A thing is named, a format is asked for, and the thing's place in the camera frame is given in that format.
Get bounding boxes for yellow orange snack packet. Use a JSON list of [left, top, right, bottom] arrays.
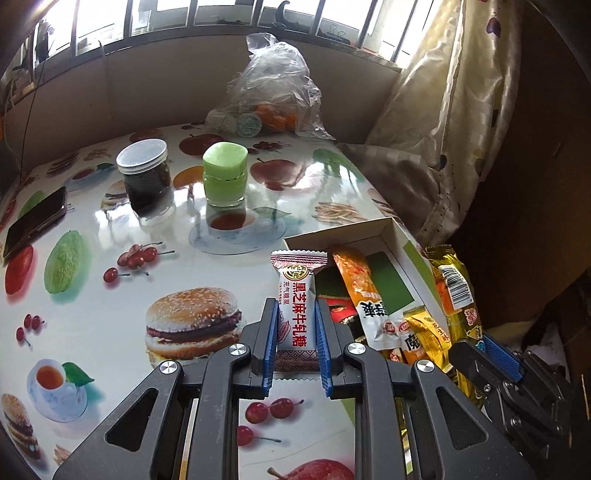
[[424, 244, 486, 403]]

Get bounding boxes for dark jar with white lid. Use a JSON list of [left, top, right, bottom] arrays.
[[116, 139, 173, 219]]

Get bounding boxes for silver orange snack pouch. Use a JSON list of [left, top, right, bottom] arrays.
[[332, 244, 403, 357], [382, 322, 431, 366]]

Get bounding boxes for black cable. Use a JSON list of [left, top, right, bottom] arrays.
[[15, 39, 108, 186]]

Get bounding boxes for window with metal bars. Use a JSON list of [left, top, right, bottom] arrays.
[[0, 0, 445, 71]]

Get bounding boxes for gold brown print snack packet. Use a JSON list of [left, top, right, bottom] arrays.
[[401, 306, 454, 371]]

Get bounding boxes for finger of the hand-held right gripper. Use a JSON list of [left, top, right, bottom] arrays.
[[481, 333, 526, 385], [449, 343, 502, 403]]

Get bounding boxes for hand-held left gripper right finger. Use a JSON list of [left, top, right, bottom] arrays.
[[314, 298, 537, 480]]

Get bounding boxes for dark smartphone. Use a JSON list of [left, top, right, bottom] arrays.
[[2, 185, 68, 262]]

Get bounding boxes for cream patterned curtain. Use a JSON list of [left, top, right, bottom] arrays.
[[338, 0, 526, 253]]

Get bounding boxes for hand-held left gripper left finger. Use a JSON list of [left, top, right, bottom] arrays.
[[52, 298, 280, 480]]

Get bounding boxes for red snack packet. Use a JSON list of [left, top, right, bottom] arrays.
[[318, 267, 371, 345]]

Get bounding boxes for black hook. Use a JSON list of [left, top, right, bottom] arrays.
[[275, 0, 302, 29]]

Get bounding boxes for green cardboard box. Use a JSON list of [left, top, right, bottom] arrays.
[[282, 216, 447, 371]]

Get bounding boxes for black binder clip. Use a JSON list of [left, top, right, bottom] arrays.
[[322, 25, 352, 45]]

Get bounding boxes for green jar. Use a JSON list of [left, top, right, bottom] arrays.
[[202, 141, 249, 208]]

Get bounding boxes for white brown candy packet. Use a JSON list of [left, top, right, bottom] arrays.
[[270, 248, 329, 376]]

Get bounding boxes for clear plastic bag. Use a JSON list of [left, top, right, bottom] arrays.
[[205, 32, 336, 142]]

